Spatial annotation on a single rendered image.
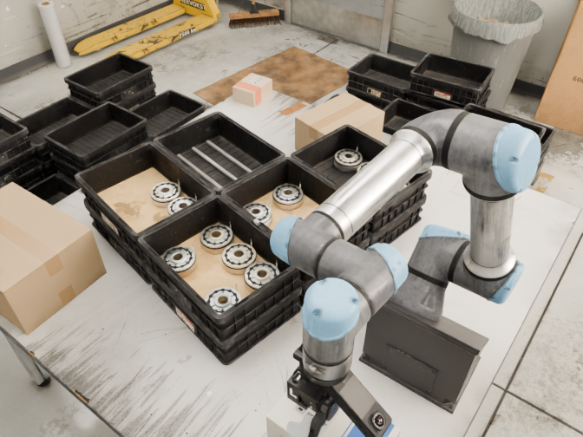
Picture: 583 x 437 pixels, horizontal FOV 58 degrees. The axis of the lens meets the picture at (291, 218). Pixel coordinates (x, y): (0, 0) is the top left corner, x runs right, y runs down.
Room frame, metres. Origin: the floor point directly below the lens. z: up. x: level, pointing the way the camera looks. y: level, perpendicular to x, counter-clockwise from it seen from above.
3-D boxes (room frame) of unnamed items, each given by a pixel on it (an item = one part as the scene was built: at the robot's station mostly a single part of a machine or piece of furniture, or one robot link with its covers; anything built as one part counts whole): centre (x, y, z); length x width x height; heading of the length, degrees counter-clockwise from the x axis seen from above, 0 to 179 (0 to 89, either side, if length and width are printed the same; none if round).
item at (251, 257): (1.09, 0.16, 0.86); 0.10 x 0.10 x 0.01
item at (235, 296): (0.91, 0.19, 0.86); 0.10 x 0.10 x 0.01
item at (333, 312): (0.45, -0.06, 1.41); 0.09 x 0.08 x 0.11; 139
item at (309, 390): (0.45, -0.05, 1.25); 0.09 x 0.08 x 0.12; 53
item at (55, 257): (1.15, 0.86, 0.80); 0.40 x 0.30 x 0.20; 55
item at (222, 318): (1.04, 0.21, 0.92); 0.40 x 0.30 x 0.02; 43
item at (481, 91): (2.74, -0.91, 0.37); 0.42 x 0.34 x 0.46; 53
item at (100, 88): (2.74, 1.03, 0.37); 0.40 x 0.30 x 0.45; 143
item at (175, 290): (1.04, 0.21, 0.87); 0.40 x 0.30 x 0.11; 43
